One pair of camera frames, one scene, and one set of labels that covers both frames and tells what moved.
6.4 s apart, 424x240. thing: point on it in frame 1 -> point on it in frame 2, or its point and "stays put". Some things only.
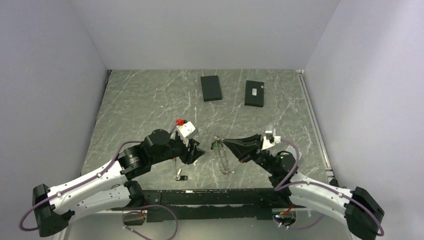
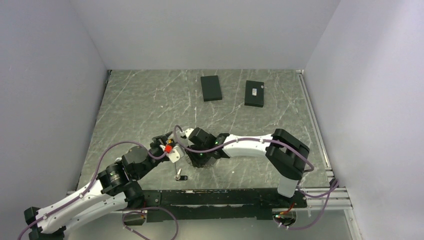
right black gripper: x=246 y=149 -> x=196 y=162
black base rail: x=211 y=204 stays put
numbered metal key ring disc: x=221 y=155 -> x=211 y=162
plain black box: x=211 y=88 stays put
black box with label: x=254 y=96 stays put
